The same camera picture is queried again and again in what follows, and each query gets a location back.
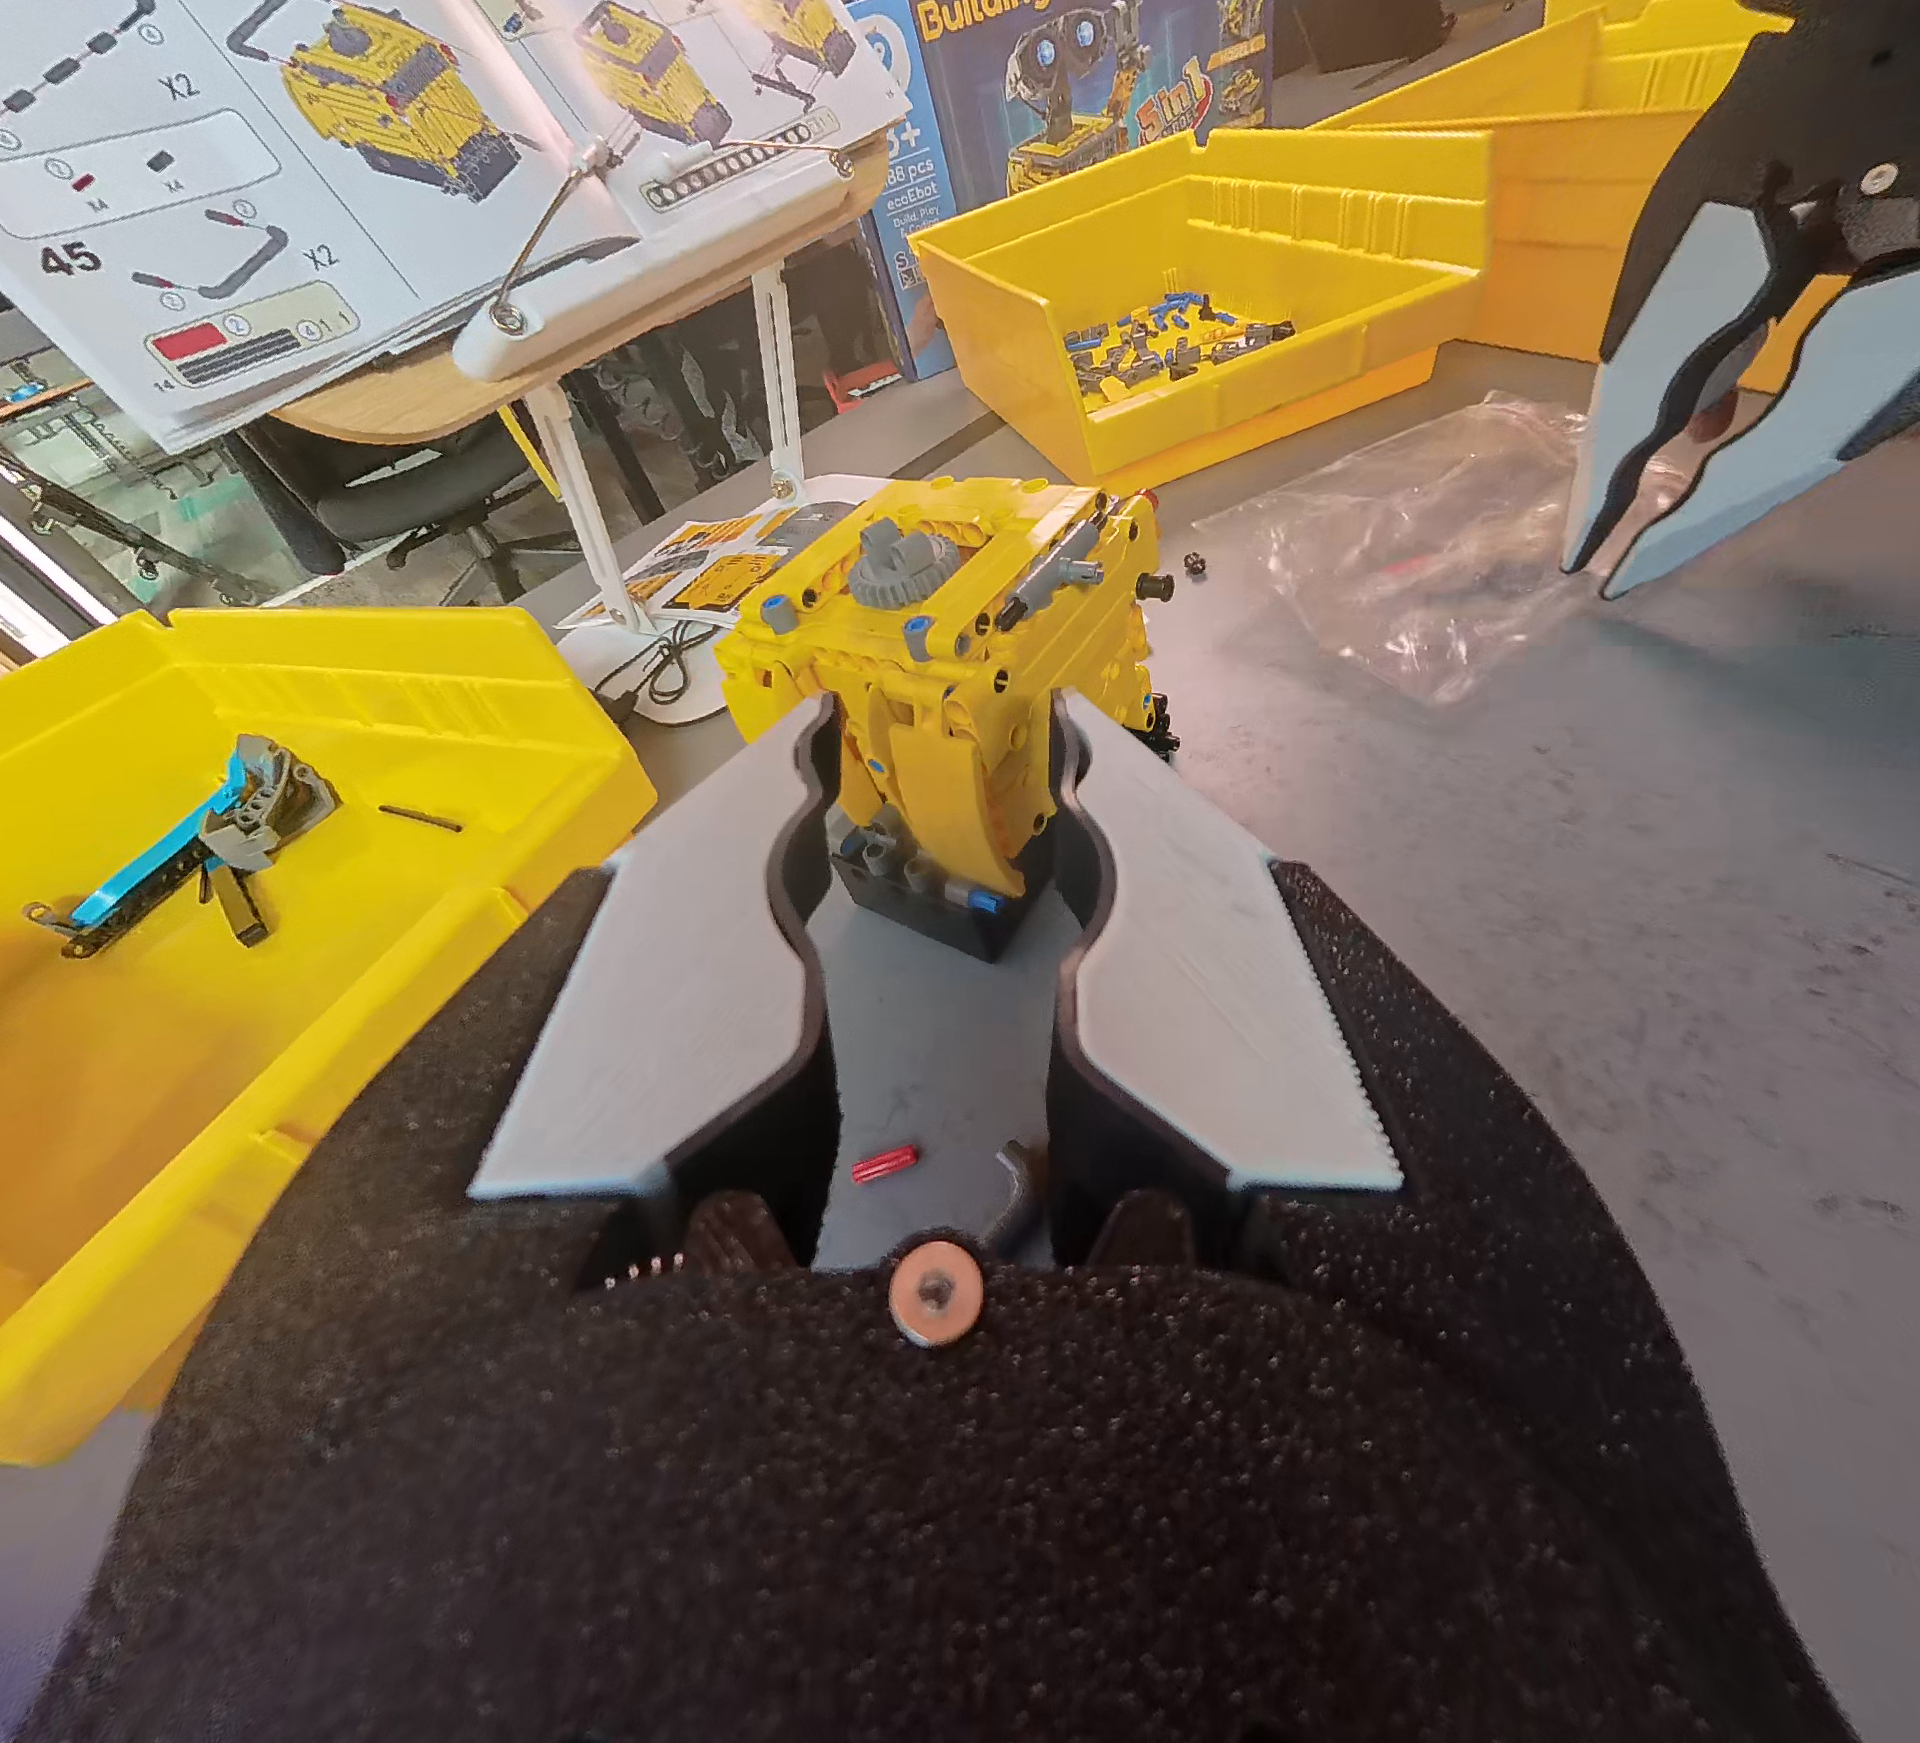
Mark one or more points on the black office chair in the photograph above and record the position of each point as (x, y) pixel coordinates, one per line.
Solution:
(405, 498)

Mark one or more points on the blue and black lego piece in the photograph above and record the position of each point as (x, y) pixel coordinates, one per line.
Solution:
(241, 814)

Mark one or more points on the yellow sticker sheet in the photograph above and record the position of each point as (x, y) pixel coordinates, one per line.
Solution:
(721, 566)

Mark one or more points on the red lego axle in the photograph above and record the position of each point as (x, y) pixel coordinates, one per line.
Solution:
(885, 1162)

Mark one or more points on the pile of small lego pieces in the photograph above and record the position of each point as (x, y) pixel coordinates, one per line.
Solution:
(1170, 348)

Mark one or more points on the yellow lego vehicle model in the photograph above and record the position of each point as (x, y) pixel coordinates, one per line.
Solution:
(930, 664)

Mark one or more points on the red crate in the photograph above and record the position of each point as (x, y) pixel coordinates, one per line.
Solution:
(862, 382)

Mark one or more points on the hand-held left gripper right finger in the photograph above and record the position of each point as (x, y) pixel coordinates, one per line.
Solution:
(1223, 1024)

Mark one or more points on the blue lego kit box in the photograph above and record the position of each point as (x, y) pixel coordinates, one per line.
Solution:
(1080, 18)

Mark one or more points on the clear plastic bag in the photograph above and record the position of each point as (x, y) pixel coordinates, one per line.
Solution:
(1424, 544)

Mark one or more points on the lego instruction booklet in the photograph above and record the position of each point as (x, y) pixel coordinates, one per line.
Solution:
(224, 122)

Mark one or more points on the yellow ribbon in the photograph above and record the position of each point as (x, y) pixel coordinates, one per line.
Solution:
(525, 438)

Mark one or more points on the white and wooden book stand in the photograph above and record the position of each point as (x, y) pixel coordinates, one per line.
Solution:
(674, 272)

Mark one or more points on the short black lego liftarm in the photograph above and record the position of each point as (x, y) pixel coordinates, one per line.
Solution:
(241, 910)

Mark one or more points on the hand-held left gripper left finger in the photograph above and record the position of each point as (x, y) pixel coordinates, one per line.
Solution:
(661, 1024)

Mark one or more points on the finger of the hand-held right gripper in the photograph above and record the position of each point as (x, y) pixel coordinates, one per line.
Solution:
(1815, 408)
(1665, 318)

